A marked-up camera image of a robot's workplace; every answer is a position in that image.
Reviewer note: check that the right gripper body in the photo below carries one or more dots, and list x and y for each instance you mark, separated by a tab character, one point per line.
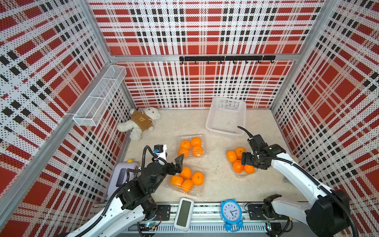
252	160

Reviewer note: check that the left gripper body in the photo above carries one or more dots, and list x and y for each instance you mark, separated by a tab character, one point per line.
169	169

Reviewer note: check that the orange four container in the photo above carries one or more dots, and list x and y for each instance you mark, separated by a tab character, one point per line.
249	169

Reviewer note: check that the orange two container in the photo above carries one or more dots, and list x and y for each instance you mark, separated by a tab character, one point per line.
239	152

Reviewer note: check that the orange three container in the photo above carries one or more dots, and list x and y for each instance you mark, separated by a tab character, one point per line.
238	167

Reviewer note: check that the clear clamshell container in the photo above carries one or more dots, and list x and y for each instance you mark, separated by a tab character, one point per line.
179	139
243	174
197	191

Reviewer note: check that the orange one container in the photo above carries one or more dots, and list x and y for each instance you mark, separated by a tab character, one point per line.
232	156

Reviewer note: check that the white plastic basket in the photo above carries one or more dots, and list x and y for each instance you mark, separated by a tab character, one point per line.
224	117

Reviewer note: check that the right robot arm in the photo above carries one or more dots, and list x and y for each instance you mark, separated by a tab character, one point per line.
326	212

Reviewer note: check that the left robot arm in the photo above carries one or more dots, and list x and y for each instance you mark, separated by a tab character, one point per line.
132	202

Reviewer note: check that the purple white speaker box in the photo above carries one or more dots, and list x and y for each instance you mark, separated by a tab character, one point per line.
119	176

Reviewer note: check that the white teddy bear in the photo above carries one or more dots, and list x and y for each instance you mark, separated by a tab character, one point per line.
143	120

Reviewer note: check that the white digital timer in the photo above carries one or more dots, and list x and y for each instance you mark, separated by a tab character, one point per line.
184	214

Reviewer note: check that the blue alarm clock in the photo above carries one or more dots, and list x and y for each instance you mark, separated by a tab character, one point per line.
231	214

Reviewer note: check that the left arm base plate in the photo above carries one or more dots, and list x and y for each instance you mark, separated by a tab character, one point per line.
163	212

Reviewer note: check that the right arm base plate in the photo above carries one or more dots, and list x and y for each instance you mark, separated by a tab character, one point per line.
255	212

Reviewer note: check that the white wire wall shelf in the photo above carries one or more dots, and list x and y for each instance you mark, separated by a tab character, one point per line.
93	109

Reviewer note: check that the black hook rail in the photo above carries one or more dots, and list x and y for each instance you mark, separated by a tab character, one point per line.
258	58

